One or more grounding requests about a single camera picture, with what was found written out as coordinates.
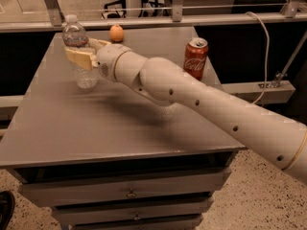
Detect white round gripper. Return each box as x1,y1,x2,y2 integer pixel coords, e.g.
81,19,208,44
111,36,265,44
64,38,132,82

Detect clear plastic water bottle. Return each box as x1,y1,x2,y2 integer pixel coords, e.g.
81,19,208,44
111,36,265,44
62,14,98,92

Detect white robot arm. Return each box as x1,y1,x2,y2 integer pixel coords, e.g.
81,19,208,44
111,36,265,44
64,38,307,184

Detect orange fruit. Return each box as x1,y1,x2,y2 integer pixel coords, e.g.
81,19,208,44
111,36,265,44
109,25,124,42

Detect red cola can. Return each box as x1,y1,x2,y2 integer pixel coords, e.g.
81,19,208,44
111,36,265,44
183,37,208,81

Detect grey drawer cabinet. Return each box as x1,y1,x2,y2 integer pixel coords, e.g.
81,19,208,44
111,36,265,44
0,26,248,230

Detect top drawer with knob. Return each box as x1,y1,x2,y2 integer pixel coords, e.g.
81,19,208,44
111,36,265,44
20,167,231,207

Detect drawer with knob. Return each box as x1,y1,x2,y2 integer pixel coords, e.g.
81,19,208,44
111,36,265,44
53,196,214,225
20,167,231,207

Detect middle drawer with knob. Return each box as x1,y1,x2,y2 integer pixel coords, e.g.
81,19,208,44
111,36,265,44
53,196,214,225

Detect black shoe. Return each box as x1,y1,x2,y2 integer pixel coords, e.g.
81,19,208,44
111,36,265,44
0,191,15,230

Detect bottom drawer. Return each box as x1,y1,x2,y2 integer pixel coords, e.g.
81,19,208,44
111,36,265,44
73,215,202,230

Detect white cable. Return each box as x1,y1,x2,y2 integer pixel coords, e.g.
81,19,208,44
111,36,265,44
245,11,271,105

